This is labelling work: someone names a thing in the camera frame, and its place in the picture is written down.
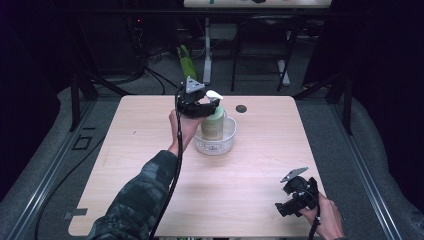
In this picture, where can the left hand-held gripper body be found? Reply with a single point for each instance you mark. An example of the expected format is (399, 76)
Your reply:
(190, 100)

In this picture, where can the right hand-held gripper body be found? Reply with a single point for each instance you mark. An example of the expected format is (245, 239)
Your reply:
(301, 190)

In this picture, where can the green pump bottle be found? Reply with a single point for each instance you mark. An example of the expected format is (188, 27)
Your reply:
(213, 123)

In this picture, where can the white perforated plastic basket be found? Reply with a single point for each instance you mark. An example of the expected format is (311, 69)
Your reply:
(218, 145)

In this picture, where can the person's left hand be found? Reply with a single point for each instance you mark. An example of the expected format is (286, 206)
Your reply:
(183, 131)

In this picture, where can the person's right hand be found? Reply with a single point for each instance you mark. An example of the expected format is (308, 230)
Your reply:
(325, 220)

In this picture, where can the round black table grommet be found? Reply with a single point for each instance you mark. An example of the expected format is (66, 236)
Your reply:
(241, 108)

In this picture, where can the green bag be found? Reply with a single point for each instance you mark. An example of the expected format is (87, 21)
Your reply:
(186, 63)

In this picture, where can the white table leg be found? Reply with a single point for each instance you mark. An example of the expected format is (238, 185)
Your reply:
(283, 71)
(207, 56)

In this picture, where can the black metal chair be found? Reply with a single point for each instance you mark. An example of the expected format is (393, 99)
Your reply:
(263, 50)

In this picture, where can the black metal stand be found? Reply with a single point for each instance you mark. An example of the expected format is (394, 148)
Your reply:
(346, 103)
(76, 100)

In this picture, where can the short black tape strip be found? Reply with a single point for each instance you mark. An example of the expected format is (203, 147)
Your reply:
(88, 128)

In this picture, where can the light wooden background table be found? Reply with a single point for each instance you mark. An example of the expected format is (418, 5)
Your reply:
(256, 4)

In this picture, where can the grey tape strip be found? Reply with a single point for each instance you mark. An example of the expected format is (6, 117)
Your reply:
(76, 212)

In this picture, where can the aluminium floor rail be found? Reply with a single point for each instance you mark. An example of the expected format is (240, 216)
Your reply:
(363, 173)
(50, 173)

